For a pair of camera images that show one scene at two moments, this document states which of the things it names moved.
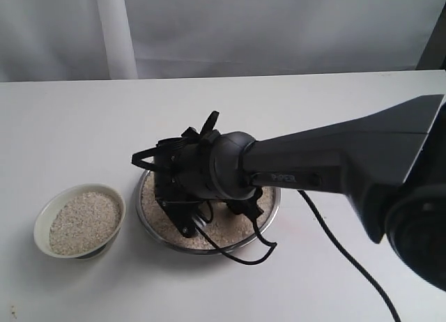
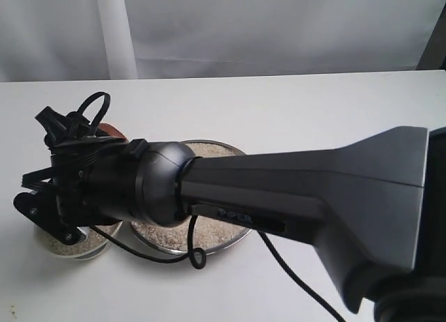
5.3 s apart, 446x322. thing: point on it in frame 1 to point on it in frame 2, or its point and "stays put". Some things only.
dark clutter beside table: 433,56 stays put
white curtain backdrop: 70,34 stays put
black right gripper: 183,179 to 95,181
